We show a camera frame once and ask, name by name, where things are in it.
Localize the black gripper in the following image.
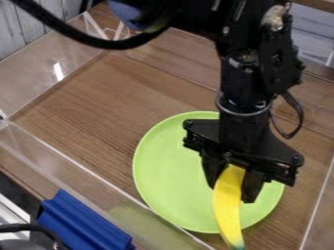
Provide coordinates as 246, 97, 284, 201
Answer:
184, 103, 305, 203

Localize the yellow toy banana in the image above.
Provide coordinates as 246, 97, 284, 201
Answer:
213, 165, 246, 250

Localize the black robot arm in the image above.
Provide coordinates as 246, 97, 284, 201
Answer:
107, 0, 305, 203

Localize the green round plate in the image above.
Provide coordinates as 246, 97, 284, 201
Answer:
133, 110, 286, 234

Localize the blue plastic block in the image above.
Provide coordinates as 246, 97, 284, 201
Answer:
38, 189, 137, 250

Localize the clear acrylic tray wall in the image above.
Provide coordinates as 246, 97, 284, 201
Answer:
0, 120, 216, 250

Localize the clear acrylic corner bracket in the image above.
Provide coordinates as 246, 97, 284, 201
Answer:
83, 12, 133, 41

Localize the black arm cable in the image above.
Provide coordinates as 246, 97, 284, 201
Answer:
9, 0, 172, 51

